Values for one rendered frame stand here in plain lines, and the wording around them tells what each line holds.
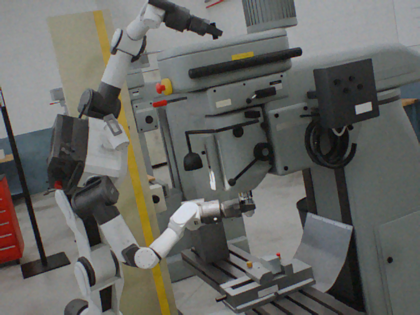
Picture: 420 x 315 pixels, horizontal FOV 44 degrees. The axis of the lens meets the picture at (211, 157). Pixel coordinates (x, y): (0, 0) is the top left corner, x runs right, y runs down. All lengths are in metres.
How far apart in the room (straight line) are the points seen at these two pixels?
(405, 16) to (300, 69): 5.21
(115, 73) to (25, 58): 8.74
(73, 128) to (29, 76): 8.81
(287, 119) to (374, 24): 5.68
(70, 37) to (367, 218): 2.27
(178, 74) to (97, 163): 0.47
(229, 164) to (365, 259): 0.70
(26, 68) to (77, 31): 7.29
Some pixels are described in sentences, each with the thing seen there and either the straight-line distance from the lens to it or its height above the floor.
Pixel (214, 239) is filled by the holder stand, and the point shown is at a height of 1.01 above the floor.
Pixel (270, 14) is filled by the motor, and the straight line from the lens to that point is 2.05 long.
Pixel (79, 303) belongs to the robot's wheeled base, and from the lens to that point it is 2.87.
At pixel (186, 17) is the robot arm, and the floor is 1.99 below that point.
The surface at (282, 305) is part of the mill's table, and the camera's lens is 2.01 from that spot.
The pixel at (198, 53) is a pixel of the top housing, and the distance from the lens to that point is 1.85.
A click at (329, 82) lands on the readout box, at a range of 1.81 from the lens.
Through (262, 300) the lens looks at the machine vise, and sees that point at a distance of 2.03.
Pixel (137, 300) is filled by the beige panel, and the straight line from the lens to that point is 3.92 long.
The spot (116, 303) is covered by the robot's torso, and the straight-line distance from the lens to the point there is 2.59.
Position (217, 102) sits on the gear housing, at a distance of 1.88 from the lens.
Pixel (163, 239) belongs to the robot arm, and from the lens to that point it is 2.05.
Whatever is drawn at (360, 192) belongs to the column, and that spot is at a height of 1.20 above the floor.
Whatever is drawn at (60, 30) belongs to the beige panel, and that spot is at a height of 2.21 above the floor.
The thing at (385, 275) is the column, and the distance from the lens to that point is 2.31.
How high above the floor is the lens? 1.81
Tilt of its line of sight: 10 degrees down
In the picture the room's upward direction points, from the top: 11 degrees counter-clockwise
